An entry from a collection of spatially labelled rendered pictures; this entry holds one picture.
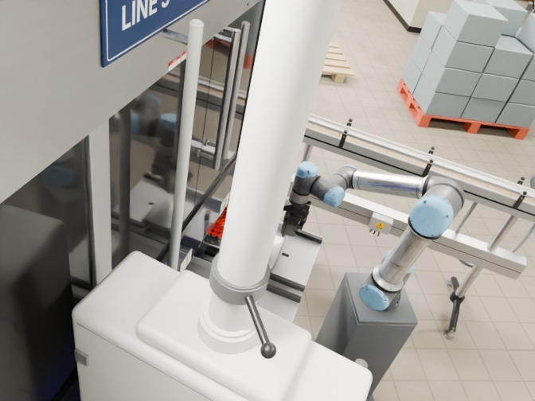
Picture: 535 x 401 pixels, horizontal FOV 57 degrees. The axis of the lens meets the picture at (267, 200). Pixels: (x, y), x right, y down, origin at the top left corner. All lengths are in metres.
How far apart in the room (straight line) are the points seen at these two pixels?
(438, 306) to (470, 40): 2.53
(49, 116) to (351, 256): 2.81
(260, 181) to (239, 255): 0.13
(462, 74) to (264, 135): 4.54
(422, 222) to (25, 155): 1.16
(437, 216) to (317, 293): 1.63
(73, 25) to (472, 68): 4.53
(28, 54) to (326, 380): 0.64
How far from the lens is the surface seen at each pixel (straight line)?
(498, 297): 3.66
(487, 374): 3.19
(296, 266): 1.93
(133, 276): 0.93
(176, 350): 0.81
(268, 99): 0.51
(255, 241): 0.63
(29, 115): 0.69
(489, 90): 5.23
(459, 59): 4.94
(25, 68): 0.66
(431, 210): 1.54
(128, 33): 0.83
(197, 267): 1.84
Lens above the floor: 2.26
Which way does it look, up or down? 39 degrees down
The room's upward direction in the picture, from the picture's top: 14 degrees clockwise
